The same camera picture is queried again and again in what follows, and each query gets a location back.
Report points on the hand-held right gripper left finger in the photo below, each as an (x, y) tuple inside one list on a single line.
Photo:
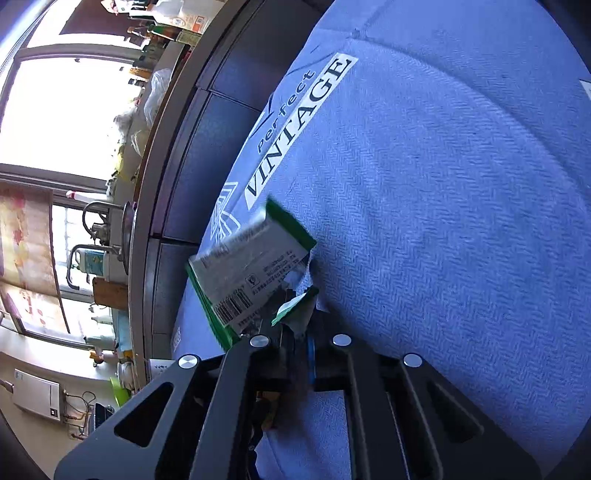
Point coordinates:
[(284, 364)]

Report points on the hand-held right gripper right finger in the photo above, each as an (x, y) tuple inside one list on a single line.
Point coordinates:
[(311, 364)]

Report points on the green and white carton box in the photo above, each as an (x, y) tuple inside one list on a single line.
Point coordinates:
[(249, 272)]

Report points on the wooden cutting board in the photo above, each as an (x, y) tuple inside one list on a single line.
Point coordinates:
[(111, 291)]

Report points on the blue printed tablecloth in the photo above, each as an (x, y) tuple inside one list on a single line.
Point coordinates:
[(415, 184)]

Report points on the white and teal kettle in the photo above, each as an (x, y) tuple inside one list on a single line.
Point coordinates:
[(92, 264)]

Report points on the metal kitchen faucet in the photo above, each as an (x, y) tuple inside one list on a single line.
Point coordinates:
[(99, 226)]

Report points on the floral window blind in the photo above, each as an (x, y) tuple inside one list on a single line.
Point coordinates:
[(27, 249)]

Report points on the clear plastic bag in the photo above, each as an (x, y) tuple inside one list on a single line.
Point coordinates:
[(157, 97)]

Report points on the kitchen window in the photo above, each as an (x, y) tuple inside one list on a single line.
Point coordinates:
[(69, 115)]

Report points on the row of condiment bottles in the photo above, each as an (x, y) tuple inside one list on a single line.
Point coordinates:
[(157, 21)]

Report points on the white wall appliance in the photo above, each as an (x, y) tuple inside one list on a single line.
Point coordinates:
[(37, 394)]

